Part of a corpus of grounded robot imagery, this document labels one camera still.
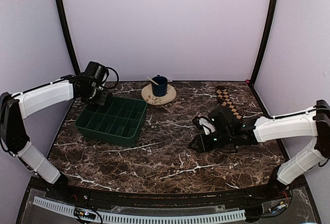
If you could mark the white slotted cable duct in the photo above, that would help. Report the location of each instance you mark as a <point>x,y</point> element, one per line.
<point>139,215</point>

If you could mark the dark blue mug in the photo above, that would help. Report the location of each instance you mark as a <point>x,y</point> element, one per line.
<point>161,89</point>

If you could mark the black front rail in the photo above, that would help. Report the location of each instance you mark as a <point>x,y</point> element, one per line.
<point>104,198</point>

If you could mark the right black frame post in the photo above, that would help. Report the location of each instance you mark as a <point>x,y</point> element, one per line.
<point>264,42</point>

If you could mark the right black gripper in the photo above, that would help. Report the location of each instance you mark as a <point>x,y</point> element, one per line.
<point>202,145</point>

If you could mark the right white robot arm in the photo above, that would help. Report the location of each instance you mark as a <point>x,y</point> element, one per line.
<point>223,126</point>

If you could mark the brown black checkered sock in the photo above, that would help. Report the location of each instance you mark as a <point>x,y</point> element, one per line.
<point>224,100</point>

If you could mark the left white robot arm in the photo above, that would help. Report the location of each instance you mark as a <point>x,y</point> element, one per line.
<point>17,107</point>

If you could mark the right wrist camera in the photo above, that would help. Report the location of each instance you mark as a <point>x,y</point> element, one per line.
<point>204,124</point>

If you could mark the left black frame post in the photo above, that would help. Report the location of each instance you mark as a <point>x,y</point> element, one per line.
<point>67,36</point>

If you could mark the wooden stick in mug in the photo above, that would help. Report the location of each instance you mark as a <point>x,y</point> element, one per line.
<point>150,79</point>

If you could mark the black frame post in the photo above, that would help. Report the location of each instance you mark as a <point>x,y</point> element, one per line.
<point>67,36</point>
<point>264,42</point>

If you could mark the green divided plastic tray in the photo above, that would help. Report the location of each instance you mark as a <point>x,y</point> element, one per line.
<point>119,121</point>

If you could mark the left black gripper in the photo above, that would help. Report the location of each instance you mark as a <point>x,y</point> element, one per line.
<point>102,100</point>

